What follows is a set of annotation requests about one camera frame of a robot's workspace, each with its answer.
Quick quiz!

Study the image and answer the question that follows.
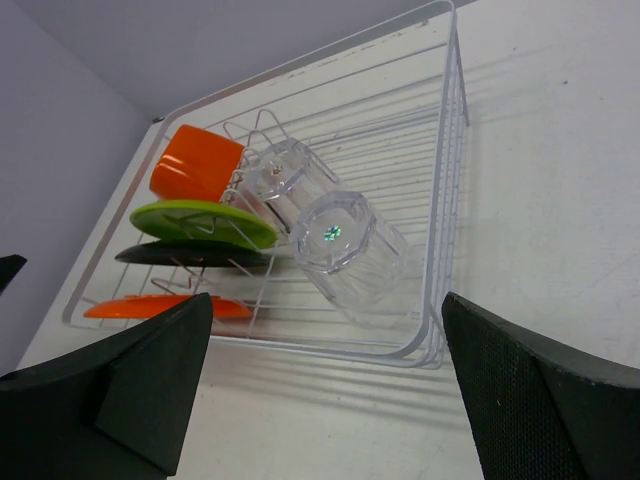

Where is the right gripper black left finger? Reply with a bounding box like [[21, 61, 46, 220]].
[[1, 294, 213, 479]]

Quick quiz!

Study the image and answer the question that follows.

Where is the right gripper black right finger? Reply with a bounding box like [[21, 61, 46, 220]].
[[442, 292, 639, 479]]

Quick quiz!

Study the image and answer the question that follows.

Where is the orange plastic plate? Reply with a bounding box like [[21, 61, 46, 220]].
[[83, 294, 252, 319]]

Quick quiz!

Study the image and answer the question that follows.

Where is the clear faceted glass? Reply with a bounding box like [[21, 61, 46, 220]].
[[289, 191, 422, 330], [244, 137, 346, 235]]

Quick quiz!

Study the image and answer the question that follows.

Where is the black plastic plate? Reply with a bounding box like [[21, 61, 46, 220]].
[[115, 240, 269, 268]]

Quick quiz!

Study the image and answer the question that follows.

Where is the black left finger, left gripper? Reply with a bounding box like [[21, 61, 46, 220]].
[[0, 254, 27, 293]]

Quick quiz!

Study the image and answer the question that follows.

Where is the green plastic plate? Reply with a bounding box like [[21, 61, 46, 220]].
[[129, 200, 278, 250]]

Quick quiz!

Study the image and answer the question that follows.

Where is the orange plastic cup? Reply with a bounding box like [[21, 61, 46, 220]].
[[149, 125, 244, 202]]

